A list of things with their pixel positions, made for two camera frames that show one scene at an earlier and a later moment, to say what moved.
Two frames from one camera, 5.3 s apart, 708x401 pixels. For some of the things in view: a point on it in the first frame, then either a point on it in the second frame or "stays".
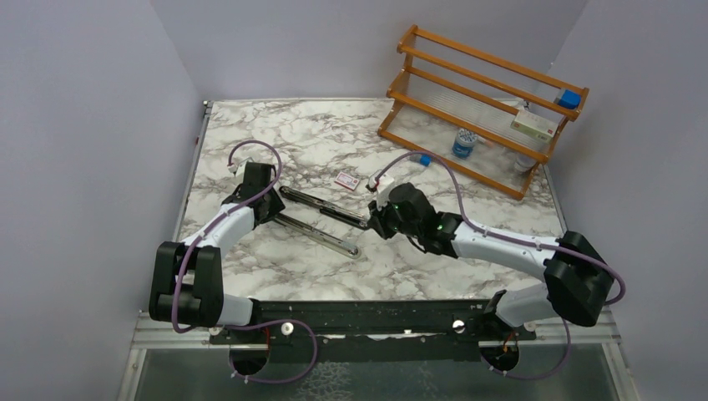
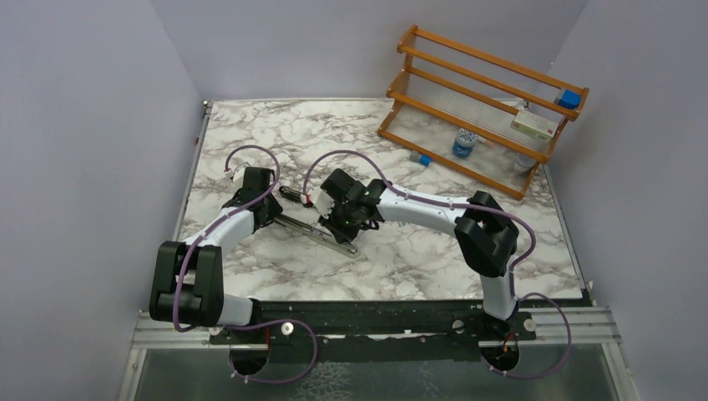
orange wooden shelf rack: x=482 y=116 stays
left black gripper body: x=275 y=204 stays
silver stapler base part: x=318 y=235 stays
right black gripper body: x=387 y=220 → x=341 y=222
